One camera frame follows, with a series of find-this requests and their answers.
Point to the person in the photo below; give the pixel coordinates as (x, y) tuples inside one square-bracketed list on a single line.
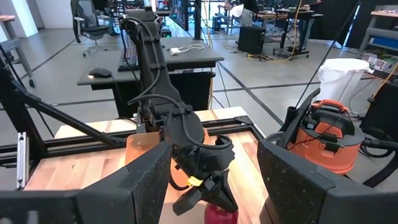
[(306, 31)]

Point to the black office chair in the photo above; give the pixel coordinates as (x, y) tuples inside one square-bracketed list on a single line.
[(90, 28)]

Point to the grey metal shelf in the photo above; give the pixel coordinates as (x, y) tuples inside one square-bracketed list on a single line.
[(379, 32)]

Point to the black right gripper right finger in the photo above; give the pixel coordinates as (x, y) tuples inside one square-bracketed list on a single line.
[(295, 193)]

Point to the black computer mouse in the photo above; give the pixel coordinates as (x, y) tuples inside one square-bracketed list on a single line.
[(99, 72)]

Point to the black standing desk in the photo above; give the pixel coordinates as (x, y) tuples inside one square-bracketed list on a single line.
[(284, 34)]

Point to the black computer tower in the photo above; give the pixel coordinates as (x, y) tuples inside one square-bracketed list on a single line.
[(252, 40)]

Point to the orange shop vacuum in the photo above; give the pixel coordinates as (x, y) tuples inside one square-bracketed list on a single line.
[(326, 149)]

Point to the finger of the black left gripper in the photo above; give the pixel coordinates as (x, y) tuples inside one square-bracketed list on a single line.
[(186, 202), (222, 193)]

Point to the black keyboard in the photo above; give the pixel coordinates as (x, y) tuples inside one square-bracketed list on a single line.
[(129, 60)]

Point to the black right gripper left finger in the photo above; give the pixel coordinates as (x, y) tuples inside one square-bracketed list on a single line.
[(140, 186)]

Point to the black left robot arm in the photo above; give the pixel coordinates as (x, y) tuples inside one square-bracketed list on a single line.
[(152, 77)]

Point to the wooden top rolling table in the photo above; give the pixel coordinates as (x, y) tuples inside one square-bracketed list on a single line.
[(21, 59)]

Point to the red apple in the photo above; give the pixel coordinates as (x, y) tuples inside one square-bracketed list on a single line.
[(217, 217)]

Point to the white trash bin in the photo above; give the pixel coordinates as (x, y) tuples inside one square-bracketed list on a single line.
[(339, 81)]

